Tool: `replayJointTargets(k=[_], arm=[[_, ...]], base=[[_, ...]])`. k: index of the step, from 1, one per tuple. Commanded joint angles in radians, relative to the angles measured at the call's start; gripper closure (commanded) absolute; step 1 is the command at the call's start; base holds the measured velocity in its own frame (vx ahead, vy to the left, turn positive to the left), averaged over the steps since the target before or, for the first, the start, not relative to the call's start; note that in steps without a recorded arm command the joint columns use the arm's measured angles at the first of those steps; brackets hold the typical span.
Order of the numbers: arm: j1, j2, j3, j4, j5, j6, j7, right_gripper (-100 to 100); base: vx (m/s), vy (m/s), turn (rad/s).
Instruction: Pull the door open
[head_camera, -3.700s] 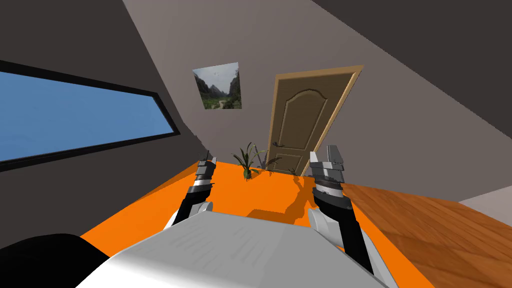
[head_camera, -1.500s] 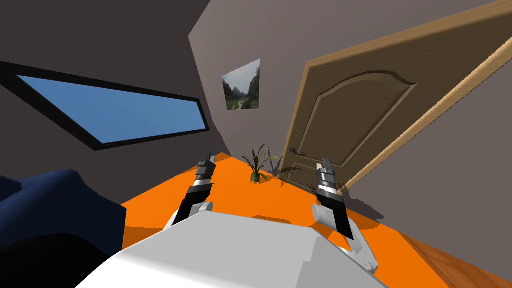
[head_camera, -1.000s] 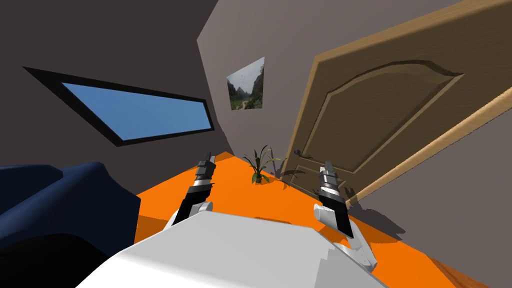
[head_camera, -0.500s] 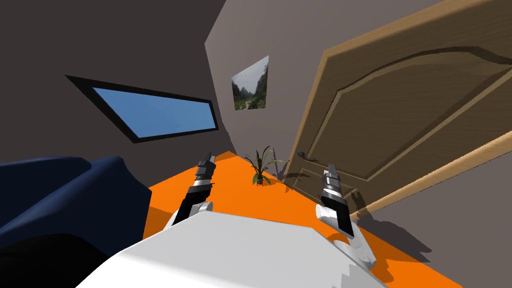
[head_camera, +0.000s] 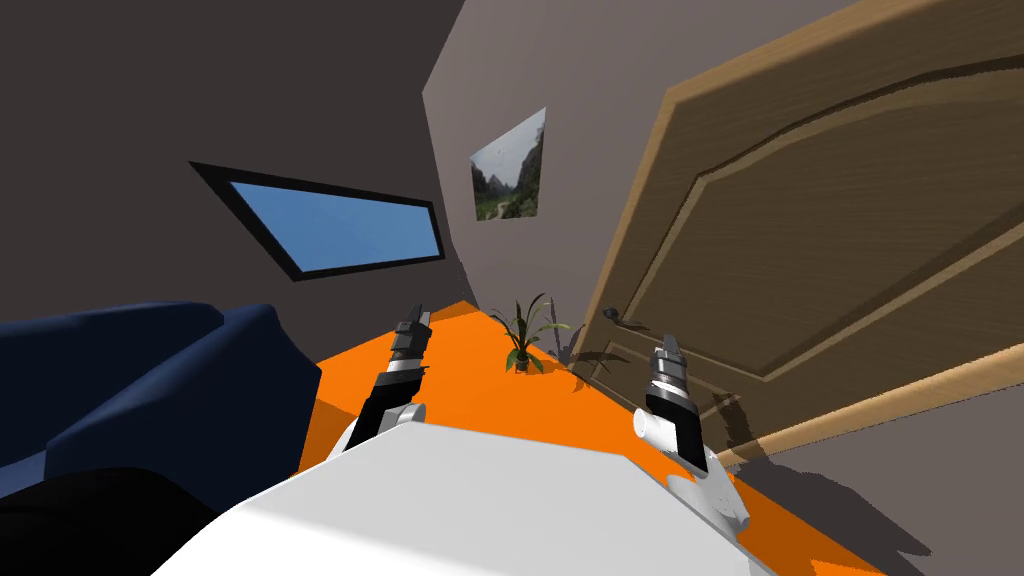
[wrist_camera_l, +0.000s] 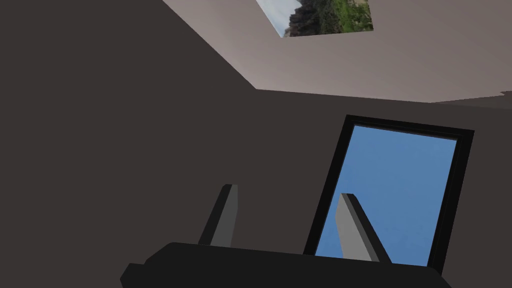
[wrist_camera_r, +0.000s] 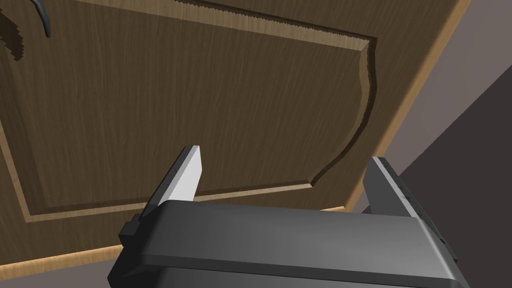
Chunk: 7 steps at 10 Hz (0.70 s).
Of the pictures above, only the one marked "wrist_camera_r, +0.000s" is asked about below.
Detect black curved door handle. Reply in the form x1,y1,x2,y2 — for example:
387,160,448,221
31,0,52,39

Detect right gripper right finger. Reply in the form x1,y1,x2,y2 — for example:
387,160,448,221
362,156,441,240

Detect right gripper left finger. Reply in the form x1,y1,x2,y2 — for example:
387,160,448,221
140,145,204,219

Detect brown wooden door leaf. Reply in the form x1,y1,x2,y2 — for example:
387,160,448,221
0,0,473,281

